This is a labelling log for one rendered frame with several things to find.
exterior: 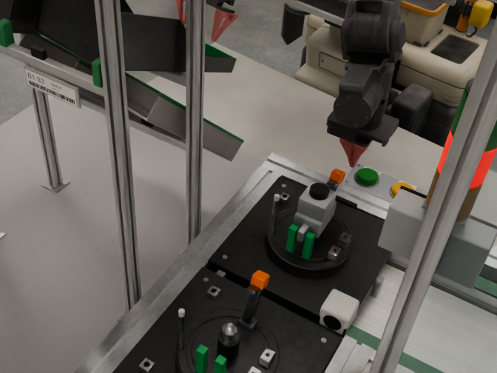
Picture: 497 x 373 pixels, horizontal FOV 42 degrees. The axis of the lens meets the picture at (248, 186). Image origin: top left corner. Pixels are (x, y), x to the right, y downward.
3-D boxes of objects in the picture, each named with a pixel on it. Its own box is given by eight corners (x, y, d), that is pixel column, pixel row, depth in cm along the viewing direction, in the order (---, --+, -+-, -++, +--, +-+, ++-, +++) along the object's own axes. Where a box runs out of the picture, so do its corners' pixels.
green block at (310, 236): (304, 252, 102) (308, 231, 99) (311, 255, 102) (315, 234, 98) (301, 257, 101) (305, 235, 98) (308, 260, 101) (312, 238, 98)
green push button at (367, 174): (360, 172, 123) (362, 164, 122) (379, 180, 122) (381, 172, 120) (351, 183, 120) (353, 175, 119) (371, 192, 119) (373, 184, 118)
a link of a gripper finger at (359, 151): (358, 182, 108) (368, 138, 102) (319, 166, 110) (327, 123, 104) (373, 159, 112) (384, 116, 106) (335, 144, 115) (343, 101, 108)
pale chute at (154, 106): (180, 130, 123) (191, 109, 123) (231, 162, 117) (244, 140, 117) (86, 83, 98) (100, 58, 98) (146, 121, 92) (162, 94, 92)
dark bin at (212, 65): (173, 41, 108) (186, -2, 106) (231, 72, 103) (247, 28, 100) (34, 31, 85) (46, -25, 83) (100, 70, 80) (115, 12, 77)
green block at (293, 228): (288, 245, 103) (292, 223, 100) (295, 248, 103) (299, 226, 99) (285, 249, 102) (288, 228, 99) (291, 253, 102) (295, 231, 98)
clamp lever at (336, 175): (322, 208, 109) (335, 167, 106) (332, 213, 108) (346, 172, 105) (313, 214, 106) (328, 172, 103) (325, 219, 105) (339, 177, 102)
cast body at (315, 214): (309, 203, 105) (315, 171, 100) (334, 214, 104) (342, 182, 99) (286, 235, 100) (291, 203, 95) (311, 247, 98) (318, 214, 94)
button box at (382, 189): (351, 184, 128) (356, 160, 124) (454, 228, 121) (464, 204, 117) (336, 205, 123) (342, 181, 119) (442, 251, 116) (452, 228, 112)
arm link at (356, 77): (405, 16, 92) (347, 14, 96) (381, 55, 84) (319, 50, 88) (407, 89, 99) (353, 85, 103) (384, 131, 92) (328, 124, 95)
